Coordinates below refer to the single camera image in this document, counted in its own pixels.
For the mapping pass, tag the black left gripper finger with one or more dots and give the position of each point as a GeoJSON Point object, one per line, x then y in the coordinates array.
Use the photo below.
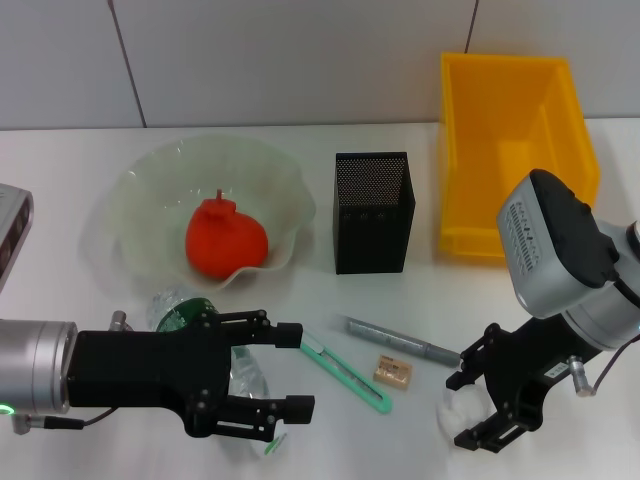
{"type": "Point", "coordinates": [299, 410]}

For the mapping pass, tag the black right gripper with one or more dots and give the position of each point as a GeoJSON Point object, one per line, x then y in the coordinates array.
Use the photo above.
{"type": "Point", "coordinates": [530, 365]}

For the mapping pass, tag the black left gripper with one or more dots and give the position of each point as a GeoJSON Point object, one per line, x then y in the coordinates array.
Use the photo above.
{"type": "Point", "coordinates": [135, 367]}

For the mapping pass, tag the white paper ball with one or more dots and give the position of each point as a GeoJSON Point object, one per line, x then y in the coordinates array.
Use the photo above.
{"type": "Point", "coordinates": [465, 407]}

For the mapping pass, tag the orange fruit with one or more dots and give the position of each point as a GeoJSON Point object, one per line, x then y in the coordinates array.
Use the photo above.
{"type": "Point", "coordinates": [225, 240]}

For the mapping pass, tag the green label water bottle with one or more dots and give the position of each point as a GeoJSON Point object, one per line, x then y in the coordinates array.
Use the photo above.
{"type": "Point", "coordinates": [175, 315]}

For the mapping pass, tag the green utility knife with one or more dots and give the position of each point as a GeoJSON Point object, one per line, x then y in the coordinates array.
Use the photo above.
{"type": "Point", "coordinates": [350, 377]}

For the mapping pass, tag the beige eraser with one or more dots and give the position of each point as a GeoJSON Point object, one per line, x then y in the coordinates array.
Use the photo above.
{"type": "Point", "coordinates": [392, 372]}

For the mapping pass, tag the grey marker pen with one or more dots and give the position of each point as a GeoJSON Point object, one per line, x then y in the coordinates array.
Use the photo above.
{"type": "Point", "coordinates": [390, 340]}

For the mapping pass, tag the black mesh pen holder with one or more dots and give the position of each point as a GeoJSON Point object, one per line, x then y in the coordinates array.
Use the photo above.
{"type": "Point", "coordinates": [370, 240]}

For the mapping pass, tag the translucent green fruit plate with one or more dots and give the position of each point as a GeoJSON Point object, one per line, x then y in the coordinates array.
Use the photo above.
{"type": "Point", "coordinates": [150, 200]}

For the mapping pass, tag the silver plug connector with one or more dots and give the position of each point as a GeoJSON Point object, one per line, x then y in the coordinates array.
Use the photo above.
{"type": "Point", "coordinates": [120, 321]}

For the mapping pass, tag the yellow plastic bin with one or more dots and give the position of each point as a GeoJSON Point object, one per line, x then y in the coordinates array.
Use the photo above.
{"type": "Point", "coordinates": [500, 125]}

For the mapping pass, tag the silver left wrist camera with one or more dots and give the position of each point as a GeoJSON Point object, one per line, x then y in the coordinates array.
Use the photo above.
{"type": "Point", "coordinates": [12, 235]}

